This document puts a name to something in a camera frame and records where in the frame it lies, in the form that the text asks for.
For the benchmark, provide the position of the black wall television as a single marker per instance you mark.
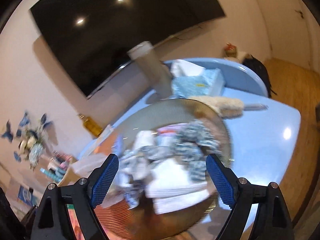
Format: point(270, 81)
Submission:
point(91, 38)

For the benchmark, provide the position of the amber glass bottle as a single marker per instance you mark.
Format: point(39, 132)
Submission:
point(90, 125)

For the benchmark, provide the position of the white towel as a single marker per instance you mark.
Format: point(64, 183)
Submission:
point(170, 168)

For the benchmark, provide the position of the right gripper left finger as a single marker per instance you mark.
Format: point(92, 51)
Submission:
point(52, 219)

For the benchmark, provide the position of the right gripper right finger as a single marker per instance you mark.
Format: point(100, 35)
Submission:
point(272, 220)

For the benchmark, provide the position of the floral orange table cloth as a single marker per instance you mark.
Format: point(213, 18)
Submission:
point(89, 181)

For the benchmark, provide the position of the cream fluffy duster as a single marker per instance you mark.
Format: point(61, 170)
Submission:
point(228, 107)

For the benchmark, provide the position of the light blue tissue pack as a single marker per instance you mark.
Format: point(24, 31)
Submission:
point(190, 79)

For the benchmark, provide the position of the round woven bamboo tray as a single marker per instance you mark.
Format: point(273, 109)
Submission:
point(121, 222)

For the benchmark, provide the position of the grey tall tumbler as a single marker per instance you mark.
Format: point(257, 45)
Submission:
point(157, 74)

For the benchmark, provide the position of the blue white flower bouquet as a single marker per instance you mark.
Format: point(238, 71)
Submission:
point(31, 139)

